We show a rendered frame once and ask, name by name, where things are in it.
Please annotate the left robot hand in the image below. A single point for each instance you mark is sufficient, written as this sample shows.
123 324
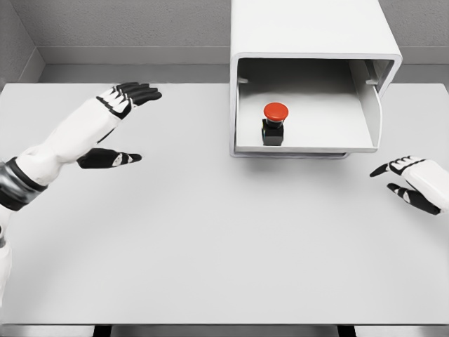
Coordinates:
105 116

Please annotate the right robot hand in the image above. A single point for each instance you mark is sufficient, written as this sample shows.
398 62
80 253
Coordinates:
426 179

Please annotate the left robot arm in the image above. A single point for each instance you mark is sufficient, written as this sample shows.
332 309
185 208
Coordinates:
38 158

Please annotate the white tabletop storage cabinet shell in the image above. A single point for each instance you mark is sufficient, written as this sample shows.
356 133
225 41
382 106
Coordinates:
315 28

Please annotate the white cabinet drawer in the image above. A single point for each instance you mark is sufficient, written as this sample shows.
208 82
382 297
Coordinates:
315 156
315 102

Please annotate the red button load switch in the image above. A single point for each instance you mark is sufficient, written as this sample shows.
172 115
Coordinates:
273 130

